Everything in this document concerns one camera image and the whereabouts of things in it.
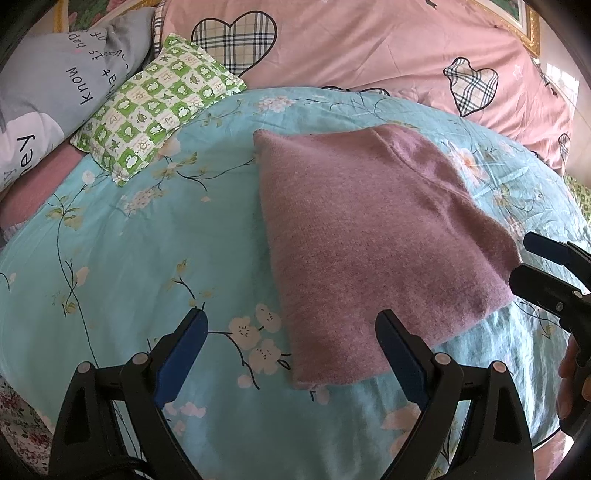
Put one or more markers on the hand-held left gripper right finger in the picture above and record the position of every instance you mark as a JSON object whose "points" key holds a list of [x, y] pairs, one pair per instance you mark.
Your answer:
{"points": [[406, 355]]}

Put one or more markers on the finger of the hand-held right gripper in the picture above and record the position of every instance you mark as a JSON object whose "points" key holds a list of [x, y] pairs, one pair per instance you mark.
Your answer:
{"points": [[547, 245], [535, 284]]}

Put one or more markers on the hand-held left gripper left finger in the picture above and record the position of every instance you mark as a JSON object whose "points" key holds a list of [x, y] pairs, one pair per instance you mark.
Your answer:
{"points": [[184, 350]]}

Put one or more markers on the pink knit sweater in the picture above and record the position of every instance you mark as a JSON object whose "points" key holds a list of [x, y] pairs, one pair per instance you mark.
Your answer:
{"points": [[369, 230]]}

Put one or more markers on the person's right hand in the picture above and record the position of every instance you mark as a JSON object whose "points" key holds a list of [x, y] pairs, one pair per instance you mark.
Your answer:
{"points": [[568, 378]]}

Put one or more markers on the green patterned cloth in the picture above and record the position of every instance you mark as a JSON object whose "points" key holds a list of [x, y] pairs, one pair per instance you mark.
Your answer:
{"points": [[582, 198]]}

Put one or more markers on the teal floral quilt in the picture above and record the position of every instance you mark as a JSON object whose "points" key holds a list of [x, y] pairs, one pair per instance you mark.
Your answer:
{"points": [[138, 254]]}

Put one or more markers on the small-flowered bed sheet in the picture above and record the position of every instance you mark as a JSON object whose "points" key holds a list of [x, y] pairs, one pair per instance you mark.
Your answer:
{"points": [[18, 424]]}

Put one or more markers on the dark pink blanket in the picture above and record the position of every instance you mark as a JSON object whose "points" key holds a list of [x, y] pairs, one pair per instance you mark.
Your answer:
{"points": [[32, 189]]}

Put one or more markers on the green checkered pillow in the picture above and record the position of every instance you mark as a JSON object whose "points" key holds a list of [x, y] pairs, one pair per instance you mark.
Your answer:
{"points": [[152, 106]]}

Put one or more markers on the pink quilt with plaid hearts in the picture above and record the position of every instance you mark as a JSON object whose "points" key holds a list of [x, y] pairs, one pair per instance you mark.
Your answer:
{"points": [[346, 46]]}

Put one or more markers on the grey lettered pillow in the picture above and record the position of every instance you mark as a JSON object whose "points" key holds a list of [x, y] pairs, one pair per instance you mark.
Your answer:
{"points": [[55, 83]]}

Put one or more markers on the gold framed floral picture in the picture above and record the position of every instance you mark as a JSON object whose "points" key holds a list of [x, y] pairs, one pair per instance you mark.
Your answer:
{"points": [[92, 9]]}

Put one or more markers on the gold picture frame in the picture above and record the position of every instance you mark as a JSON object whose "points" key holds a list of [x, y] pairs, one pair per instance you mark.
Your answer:
{"points": [[526, 32]]}

